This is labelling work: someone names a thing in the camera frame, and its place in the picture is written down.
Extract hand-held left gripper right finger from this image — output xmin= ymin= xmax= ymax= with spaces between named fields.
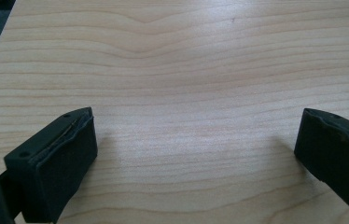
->
xmin=293 ymin=107 xmax=349 ymax=224

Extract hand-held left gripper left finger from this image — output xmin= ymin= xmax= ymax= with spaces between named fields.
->
xmin=4 ymin=106 xmax=99 ymax=224

